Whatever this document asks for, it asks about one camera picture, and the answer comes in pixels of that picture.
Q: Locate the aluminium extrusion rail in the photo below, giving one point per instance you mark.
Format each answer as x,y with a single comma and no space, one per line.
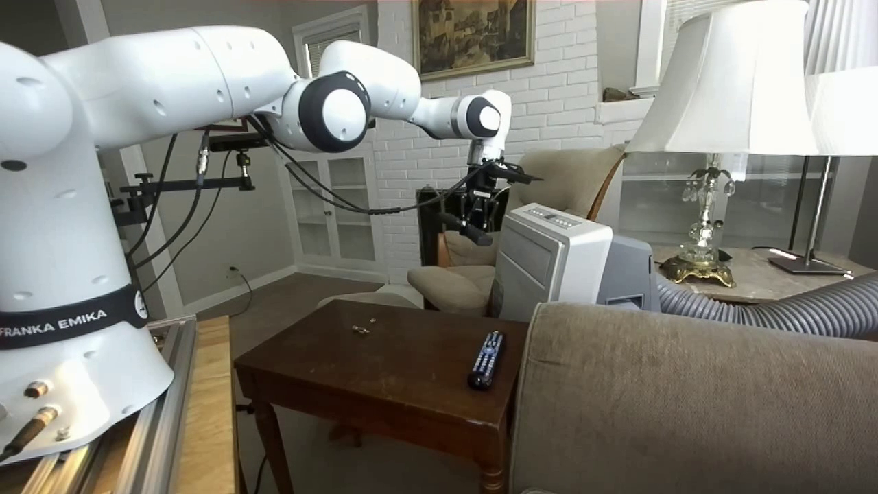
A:
138,440

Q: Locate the gold framed painting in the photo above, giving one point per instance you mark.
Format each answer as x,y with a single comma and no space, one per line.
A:
471,36

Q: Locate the beige armchair with wooden arms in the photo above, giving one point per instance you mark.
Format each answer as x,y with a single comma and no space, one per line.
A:
567,178

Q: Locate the thin pole lamp white shade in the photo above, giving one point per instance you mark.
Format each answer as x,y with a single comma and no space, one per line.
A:
845,112

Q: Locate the small metal object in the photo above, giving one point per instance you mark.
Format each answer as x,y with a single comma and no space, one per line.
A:
364,324

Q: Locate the white portable air conditioner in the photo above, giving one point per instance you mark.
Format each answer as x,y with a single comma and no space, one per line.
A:
551,257

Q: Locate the black fireplace screen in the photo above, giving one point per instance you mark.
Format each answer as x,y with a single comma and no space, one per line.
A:
428,229

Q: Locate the beige fabric sofa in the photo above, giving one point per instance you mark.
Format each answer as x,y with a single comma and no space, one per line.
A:
688,412

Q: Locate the white glass door cabinet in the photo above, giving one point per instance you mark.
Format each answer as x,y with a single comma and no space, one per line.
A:
331,209

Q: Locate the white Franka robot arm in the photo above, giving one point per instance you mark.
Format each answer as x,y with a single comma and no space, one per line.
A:
138,91

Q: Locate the wooden workbench with black legs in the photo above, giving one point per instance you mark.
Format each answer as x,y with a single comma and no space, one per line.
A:
208,412

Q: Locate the small dark mantel ornament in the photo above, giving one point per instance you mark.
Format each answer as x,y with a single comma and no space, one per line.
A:
620,93

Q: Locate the white window blinds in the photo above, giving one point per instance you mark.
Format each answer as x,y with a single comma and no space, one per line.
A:
840,32

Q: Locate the crystal table lamp white shade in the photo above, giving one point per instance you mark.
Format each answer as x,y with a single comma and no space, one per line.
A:
732,84

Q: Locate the stone top side table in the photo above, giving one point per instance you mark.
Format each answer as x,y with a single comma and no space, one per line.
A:
777,277

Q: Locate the white framed window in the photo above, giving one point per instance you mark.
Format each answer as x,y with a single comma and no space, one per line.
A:
316,41

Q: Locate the black camera on boom stand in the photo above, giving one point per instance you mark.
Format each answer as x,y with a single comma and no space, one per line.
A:
181,181

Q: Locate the dark brown wooden table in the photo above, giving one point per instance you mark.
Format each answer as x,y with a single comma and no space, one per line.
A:
385,366

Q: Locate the black remote with coloured buttons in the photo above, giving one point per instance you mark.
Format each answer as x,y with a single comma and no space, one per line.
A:
486,358

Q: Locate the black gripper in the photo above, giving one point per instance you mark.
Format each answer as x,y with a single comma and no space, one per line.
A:
483,191

